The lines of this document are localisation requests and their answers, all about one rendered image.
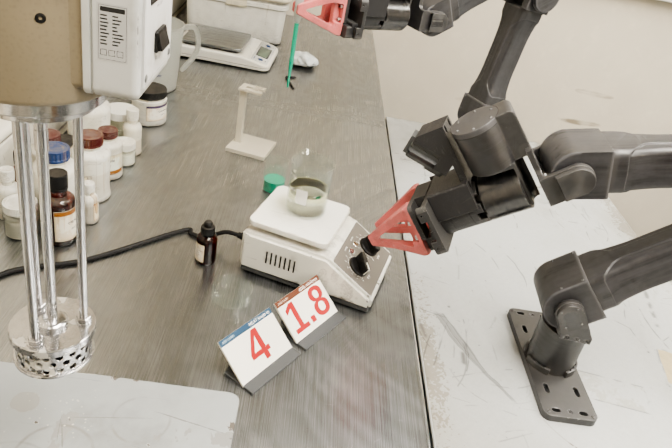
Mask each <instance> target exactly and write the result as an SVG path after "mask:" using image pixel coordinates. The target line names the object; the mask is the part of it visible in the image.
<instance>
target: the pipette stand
mask: <svg viewBox="0 0 672 448"><path fill-rule="evenodd" d="M238 90H240V95H239V105H238V114H237V124H236V133H235V138H234V139H233V140H232V141H231V142H230V143H229V144H228V145H227V146H226V147H225V151H228V152H232V153H236V154H239V155H243V156H247V157H251V158H254V159H258V160H262V161H264V160H265V157H266V156H268V155H269V153H270V152H271V151H272V150H273V148H274V147H275V146H276V142H274V141H270V140H266V139H263V138H259V137H255V136H251V135H248V134H244V133H243V129H244V120H245V111H246V102H247V93H252V94H256V95H260V96H261V95H263V92H266V90H267V89H266V88H262V87H259V86H254V85H250V84H246V83H244V84H243V85H241V86H240V87H239V89H238Z"/></svg>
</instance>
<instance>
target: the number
mask: <svg viewBox="0 0 672 448"><path fill-rule="evenodd" d="M287 345H288V342H287V340H286V339H285V337H284V335H283V333H282V332H281V330H280V328H279V326H278V325H277V323H276V321H275V319H274V318H273V316H272V314H270V315H268V316H267V317H265V318H264V319H262V320H261V321H260V322H258V323H257V324H255V325H254V326H252V327H251V328H250V329H248V330H247V331H245V332H244V333H242V334H241V335H240V336H238V337H237V338H235V339H234V340H232V341H231V342H230V343H228V344H227V345H225V346H224V349H225V351H226V353H227V354H228V356H229V358H230V360H231V361H232V363H233V365H234V367H235V368H236V370H237V372H238V374H239V375H240V377H241V379H242V380H244V379H245V378H246V377H247V376H249V375H250V374H251V373H252V372H254V371H255V370H256V369H258V368H259V367H260V366H261V365H263V364H264V363H265V362H266V361H268V360H269V359H270V358H272V357H273V356H274V355H275V354H277V353H278V352H279V351H281V350H282V349H283V348H284V347H286V346H287Z"/></svg>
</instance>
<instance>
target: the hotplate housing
mask: <svg viewBox="0 0 672 448"><path fill-rule="evenodd" d="M356 222H357V221H356V220H355V219H353V218H351V217H350V216H348V217H347V219H346V220H345V222H344V224H343V225H342V227H341V228H340V230H339V231H338V233H337V235H336V236H335V238H334V239H333V241H332V243H331V244H330V246H329V247H328V248H325V249H321V248H317V247H314V246H311V245H308V244H305V243H302V242H299V241H296V240H293V239H290V238H287V237H284V236H281V235H278V234H275V233H272V232H269V231H266V230H263V229H260V228H257V227H254V226H252V225H251V224H250V225H249V226H248V227H247V228H246V229H245V231H244V232H243V233H241V232H239V233H238V234H237V238H239V239H240V240H242V246H241V254H240V262H241V269H244V270H247V271H250V272H252V273H255V274H258V275H261V276H264V277H267V278H270V279H272V280H275V281H278V282H281V283H284V284H287V285H290V286H292V287H295V288H297V287H299V286H300V285H302V284H303V283H305V282H306V281H308V280H309V279H310V278H312V277H313V276H315V275H317V276H318V277H319V280H320V281H321V283H322V285H323V287H324V288H325V290H326V292H327V294H328V295H329V297H330V299H331V300H332V301H335V302H338V303H341V304H344V305H347V306H349V307H352V308H355V309H358V310H361V311H364V312H367V310H368V308H369V307H371V304H372V302H373V300H374V298H375V295H376V293H377V291H378V288H379V286H380V284H381V282H382V279H383V277H384V275H385V273H386V270H387V268H388V266H389V264H390V261H391V256H390V255H389V257H388V260H387V262H386V264H385V266H384V269H383V271H382V273H381V275H380V277H379V280H378V282H377V284H376V286H375V289H374V291H373V293H372V295H371V296H370V295H369V294H368V293H367V292H366V291H365V290H363V289H362V288H361V287H360V286H359V285H358V284H357V283H356V282H355V281H354V280H353V279H352V278H351V277H350V276H348V275H347V274H346V273H345V272H344V271H343V270H342V269H341V268H340V267H339V266H338V265H337V264H336V263H335V262H334V258H335V257H336V255H337V253H338V252H339V250H340V248H341V246H342V245H343V243H344V241H345V240H346V238H347V236H348V235H349V233H350V231H351V230H352V228H353V226H354V225H355V223H356ZM357 223H358V222H357ZM358 224H359V223H358ZM359 225H360V224H359Z"/></svg>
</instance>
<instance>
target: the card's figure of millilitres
mask: <svg viewBox="0 0 672 448"><path fill-rule="evenodd" d="M279 309H280V310H281V312H282V314H283V316H284V317H285V319H286V321H287V323H288V324H289V326H290V328H291V330H292V331H293V333H294V335H295V337H296V338H297V337H298V336H300V335H301V334H302V333H304V332H305V331H306V330H307V329H309V328H310V327H311V326H312V325H314V324H315V323H316V322H318V321H319V320H320V319H321V318H323V317H324V316H325V315H326V314H328V313H329V312H330V311H332V310H333V309H334V306H333V304H332V303H331V301H330V299H329V297H328V296H327V294H326V292H325V291H324V289H323V287H322V285H321V284H320V282H319V280H318V281H317V282H315V283H314V284H312V285H311V286H309V287H308V288H307V289H305V290H304V291H302V292H301V293H299V294H298V295H297V296H295V297H294V298H292V299H291V300H289V301H288V302H287V303H285V304H284V305H282V306H281V307H280V308H279Z"/></svg>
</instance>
